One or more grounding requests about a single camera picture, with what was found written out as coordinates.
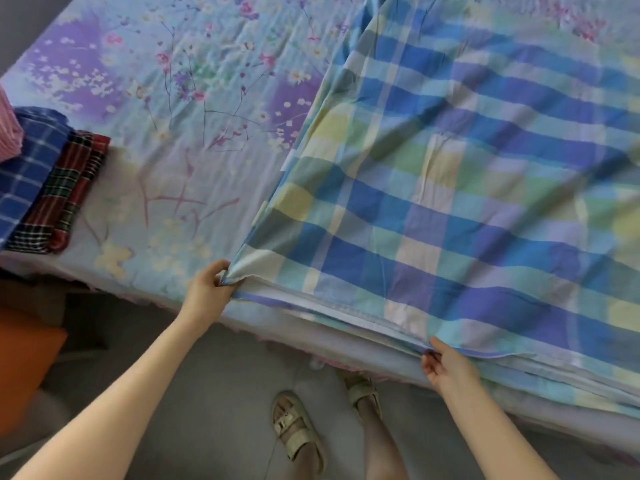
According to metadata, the person's left leg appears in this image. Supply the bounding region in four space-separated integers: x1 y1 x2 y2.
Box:
292 449 329 480

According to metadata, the blue floral patterned sheet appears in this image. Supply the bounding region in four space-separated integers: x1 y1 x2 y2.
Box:
0 0 640 458

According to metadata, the person's left hand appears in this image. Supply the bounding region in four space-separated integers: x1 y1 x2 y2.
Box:
178 259 242 336

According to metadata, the person's right hand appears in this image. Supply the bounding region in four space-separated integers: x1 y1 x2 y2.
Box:
420 337 483 399

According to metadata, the red green plaid cloth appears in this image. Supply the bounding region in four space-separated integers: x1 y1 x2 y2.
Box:
5 129 112 256

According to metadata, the person's leg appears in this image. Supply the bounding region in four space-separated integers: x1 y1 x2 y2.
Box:
292 449 329 480
358 399 411 480

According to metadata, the olive sandal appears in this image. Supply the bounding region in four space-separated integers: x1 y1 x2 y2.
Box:
340 369 384 421
271 389 329 476

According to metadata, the blue checked cloth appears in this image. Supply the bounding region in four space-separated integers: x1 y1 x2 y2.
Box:
0 105 73 248

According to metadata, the orange plastic storage bin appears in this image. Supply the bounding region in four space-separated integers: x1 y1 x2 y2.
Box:
0 303 70 438

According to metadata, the person's right forearm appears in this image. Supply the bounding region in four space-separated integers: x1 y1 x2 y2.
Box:
440 379 561 480

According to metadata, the red white plaid cloth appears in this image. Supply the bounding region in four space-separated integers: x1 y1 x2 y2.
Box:
0 85 25 164

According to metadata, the person's right leg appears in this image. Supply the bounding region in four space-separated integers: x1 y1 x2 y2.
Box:
358 399 411 480

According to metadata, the person's left forearm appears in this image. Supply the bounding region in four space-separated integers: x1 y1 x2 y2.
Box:
12 317 213 480

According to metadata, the white bed sheet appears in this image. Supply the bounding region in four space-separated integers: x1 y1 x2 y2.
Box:
220 0 640 421

